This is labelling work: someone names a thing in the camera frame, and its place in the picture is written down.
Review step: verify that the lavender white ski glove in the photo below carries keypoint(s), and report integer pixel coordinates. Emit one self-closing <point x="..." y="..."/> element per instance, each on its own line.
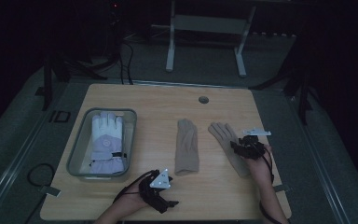
<point x="107" y="140"/>

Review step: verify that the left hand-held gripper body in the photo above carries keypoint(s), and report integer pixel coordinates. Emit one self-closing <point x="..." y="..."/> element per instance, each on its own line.
<point x="155" y="194"/>

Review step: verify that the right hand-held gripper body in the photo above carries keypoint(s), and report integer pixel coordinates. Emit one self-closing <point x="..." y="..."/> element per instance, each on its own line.
<point x="254" y="149"/>

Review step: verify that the black rectangular floor bracket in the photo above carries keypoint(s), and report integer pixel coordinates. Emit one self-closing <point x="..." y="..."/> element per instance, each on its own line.
<point x="56" y="116"/>

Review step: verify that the white metal table frame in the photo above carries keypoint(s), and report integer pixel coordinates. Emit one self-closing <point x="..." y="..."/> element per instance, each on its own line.
<point x="208" y="24"/>

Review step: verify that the grey plastic bin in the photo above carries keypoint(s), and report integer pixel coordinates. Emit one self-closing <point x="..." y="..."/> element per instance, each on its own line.
<point x="74" y="155"/>

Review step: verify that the black tripod stand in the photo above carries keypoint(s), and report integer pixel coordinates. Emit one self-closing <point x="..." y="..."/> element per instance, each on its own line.
<point x="303" y="93"/>
<point x="47" y="84"/>

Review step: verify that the person's left hand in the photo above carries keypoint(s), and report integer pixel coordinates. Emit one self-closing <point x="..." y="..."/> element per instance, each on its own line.
<point x="132" y="200"/>

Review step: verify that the person's right hand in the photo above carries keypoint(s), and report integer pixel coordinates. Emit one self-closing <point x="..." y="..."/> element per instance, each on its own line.
<point x="261" y="169"/>

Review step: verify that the beige knit glove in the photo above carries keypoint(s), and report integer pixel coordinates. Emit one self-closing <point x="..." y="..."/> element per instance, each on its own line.
<point x="223" y="133"/>
<point x="186" y="146"/>

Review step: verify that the grey tape strip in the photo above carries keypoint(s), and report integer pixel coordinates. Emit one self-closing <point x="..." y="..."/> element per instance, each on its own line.
<point x="49" y="191"/>
<point x="281" y="188"/>

